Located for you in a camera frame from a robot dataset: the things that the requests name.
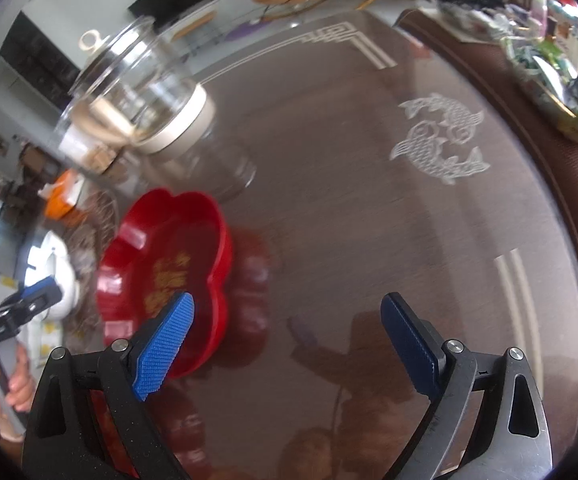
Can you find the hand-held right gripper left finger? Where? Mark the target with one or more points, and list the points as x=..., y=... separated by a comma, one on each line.
x=166, y=342

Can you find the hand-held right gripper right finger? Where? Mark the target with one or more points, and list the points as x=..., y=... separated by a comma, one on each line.
x=411, y=340

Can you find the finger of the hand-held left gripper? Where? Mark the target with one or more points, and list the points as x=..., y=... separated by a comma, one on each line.
x=36, y=290

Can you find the red flower-shaped plate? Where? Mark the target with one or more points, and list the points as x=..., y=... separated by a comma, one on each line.
x=114, y=435
x=169, y=260

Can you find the person's left hand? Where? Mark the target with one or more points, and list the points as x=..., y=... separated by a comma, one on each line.
x=19, y=385

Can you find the orange tissue pack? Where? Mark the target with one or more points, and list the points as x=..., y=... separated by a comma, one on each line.
x=61, y=195

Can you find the clear plastic snack jar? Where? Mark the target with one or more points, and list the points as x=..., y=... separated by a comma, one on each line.
x=76, y=142

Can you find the black glass display cabinet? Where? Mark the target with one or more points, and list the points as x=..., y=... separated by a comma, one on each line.
x=39, y=65

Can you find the tray of assorted clutter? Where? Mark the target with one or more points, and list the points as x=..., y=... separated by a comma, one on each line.
x=544, y=50

